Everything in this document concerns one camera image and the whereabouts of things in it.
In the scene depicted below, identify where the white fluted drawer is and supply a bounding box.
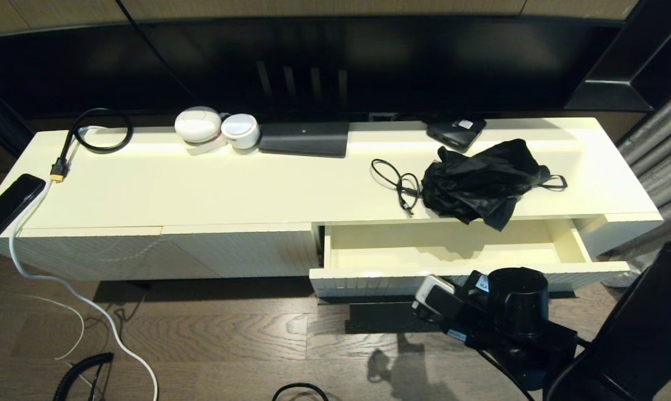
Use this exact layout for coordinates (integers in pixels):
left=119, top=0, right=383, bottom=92
left=308, top=218, right=631, bottom=300

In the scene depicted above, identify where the black folding umbrella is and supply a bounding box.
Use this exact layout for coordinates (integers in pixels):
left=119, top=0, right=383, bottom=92
left=420, top=138, right=569, bottom=232

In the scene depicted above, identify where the thin black USB cable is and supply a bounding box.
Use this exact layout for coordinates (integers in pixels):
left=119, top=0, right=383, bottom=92
left=371, top=159, right=423, bottom=217

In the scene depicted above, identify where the cream tv cabinet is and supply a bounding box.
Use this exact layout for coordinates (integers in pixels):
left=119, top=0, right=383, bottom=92
left=0, top=116, right=665, bottom=282

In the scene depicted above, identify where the small black glossy device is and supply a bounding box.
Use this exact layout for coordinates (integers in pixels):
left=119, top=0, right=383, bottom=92
left=426, top=117, right=487, bottom=154

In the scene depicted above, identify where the black flat set-top box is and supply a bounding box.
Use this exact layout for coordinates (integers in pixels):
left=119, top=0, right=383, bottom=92
left=257, top=121, right=351, bottom=158

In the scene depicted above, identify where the grey curtain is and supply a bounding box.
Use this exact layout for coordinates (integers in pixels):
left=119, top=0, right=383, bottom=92
left=600, top=78, right=671, bottom=287

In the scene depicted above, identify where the black television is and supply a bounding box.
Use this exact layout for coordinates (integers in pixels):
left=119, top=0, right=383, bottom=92
left=0, top=14, right=634, bottom=120

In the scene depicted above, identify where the small white round device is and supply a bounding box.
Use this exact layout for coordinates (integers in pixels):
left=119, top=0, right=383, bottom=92
left=221, top=113, right=261, bottom=149

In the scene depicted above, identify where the white flat device base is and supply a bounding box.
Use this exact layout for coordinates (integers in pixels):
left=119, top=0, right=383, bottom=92
left=182, top=134, right=228, bottom=155

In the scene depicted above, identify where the large white round device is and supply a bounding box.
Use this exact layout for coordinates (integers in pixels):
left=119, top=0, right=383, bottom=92
left=174, top=106, right=223, bottom=143

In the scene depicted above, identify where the black smartphone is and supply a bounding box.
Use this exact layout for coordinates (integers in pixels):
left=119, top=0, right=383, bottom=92
left=0, top=173, right=46, bottom=241

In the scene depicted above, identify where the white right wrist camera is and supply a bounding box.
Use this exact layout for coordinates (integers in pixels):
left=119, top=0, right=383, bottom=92
left=413, top=275, right=466, bottom=321

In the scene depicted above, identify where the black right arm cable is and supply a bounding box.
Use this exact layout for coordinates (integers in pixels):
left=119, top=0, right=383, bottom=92
left=474, top=346, right=536, bottom=401

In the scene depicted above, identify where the black cable with connector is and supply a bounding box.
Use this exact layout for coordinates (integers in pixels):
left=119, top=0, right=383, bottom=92
left=271, top=382, right=330, bottom=401

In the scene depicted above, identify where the black wall shelf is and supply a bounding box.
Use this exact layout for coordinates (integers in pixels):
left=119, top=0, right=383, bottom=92
left=564, top=0, right=671, bottom=112

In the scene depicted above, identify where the thin white charging cable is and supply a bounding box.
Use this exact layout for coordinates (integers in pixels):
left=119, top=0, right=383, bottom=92
left=0, top=281, right=85, bottom=361

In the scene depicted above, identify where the black coiled cable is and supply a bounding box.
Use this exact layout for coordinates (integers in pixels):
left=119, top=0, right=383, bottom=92
left=53, top=352, right=115, bottom=401

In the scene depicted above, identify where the thin black hanging cable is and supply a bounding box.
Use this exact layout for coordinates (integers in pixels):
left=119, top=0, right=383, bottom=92
left=115, top=0, right=199, bottom=104

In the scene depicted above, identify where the black HDMI cable yellow tip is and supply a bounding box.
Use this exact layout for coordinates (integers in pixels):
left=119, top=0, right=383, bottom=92
left=50, top=107, right=134, bottom=183

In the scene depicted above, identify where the thick white power cable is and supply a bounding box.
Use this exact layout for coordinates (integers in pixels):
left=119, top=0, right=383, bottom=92
left=8, top=184, right=160, bottom=401

